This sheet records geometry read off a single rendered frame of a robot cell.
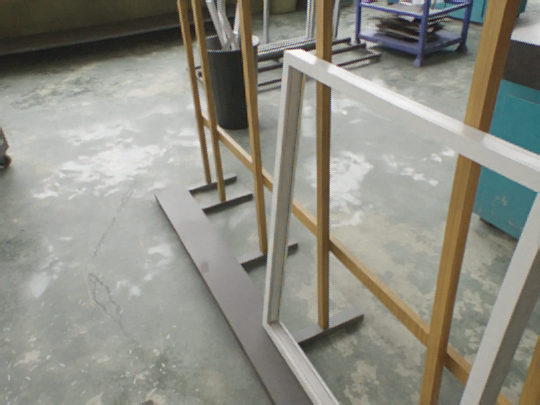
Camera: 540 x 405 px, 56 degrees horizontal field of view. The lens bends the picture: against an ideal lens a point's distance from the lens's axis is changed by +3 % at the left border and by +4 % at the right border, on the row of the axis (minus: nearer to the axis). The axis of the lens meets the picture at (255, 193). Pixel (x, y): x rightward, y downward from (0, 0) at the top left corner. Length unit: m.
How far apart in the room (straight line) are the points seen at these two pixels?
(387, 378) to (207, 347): 0.90
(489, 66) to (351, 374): 1.68
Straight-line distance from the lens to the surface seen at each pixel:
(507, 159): 1.23
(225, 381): 2.55
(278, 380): 2.46
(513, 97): 3.12
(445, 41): 6.63
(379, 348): 2.67
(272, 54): 6.47
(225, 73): 4.58
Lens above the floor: 2.03
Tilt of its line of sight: 33 degrees down
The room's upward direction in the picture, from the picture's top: 5 degrees counter-clockwise
